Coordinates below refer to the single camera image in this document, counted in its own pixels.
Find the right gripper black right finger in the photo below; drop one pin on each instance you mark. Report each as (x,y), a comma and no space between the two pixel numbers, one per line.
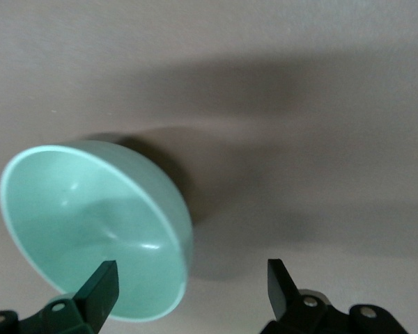
(282,295)

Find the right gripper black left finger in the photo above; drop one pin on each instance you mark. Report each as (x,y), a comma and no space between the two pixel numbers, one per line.
(99,295)

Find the green bowl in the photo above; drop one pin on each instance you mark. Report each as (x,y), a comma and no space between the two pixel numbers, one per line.
(73,215)

